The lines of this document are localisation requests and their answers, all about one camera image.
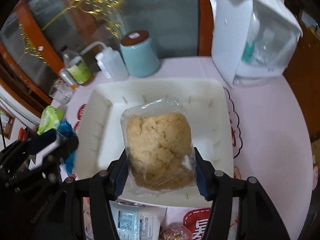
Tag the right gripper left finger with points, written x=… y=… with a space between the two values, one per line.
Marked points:
x=105 y=186

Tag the green tissue pack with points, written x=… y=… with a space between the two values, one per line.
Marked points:
x=50 y=119

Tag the glass bottle green label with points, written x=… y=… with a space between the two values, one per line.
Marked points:
x=76 y=66

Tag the white plastic tray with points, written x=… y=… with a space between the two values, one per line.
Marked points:
x=101 y=138

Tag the white squeeze wash bottle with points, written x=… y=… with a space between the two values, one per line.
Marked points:
x=109 y=61

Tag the teal canister brown lid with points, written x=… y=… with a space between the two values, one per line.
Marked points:
x=139 y=53

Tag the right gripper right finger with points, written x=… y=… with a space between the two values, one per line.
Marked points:
x=218 y=188

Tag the pale blue snack packet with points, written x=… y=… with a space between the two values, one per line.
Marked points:
x=137 y=222

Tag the clear drinking glass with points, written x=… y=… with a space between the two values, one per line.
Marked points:
x=61 y=92

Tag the clear bag beige pastry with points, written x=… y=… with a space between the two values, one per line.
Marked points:
x=159 y=149

